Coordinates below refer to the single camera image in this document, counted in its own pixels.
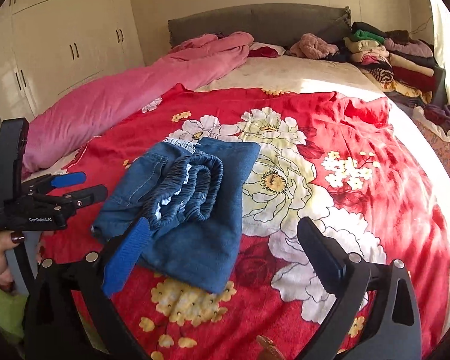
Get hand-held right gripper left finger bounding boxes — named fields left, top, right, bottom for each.
left=22, top=215, right=152, bottom=360

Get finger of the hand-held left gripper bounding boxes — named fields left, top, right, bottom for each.
left=35, top=184, right=109, bottom=219
left=22, top=171, right=88, bottom=196

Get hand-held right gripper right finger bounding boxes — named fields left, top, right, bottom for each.
left=296, top=216, right=423, bottom=360

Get blue denim pants lace trim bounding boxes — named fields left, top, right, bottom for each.
left=91, top=137, right=261, bottom=295

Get person's left forearm green sleeve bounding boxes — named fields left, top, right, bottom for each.
left=0, top=270, right=29, bottom=340

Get red floral blanket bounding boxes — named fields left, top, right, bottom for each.
left=41, top=83, right=450, bottom=360

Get pink quilt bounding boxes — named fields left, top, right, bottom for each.
left=22, top=32, right=255, bottom=174

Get brown patterned object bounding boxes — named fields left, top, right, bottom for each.
left=256, top=335, right=286, bottom=360

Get cream wardrobe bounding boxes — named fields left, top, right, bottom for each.
left=0, top=0, right=145, bottom=205

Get floral fabric basket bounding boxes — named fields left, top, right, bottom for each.
left=412, top=106, right=450, bottom=182

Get purple clothes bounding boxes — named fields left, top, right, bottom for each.
left=423, top=104, right=450, bottom=138

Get pink fluffy garment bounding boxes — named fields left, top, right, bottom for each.
left=288, top=32, right=340, bottom=61

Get pile of folded clothes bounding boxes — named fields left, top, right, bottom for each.
left=343, top=20, right=442, bottom=105

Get dark red cloth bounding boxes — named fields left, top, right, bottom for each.
left=249, top=43, right=286, bottom=58

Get white curtain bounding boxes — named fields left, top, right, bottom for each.
left=423, top=0, right=450, bottom=119

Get grey padded headboard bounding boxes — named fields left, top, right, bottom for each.
left=167, top=4, right=353, bottom=48

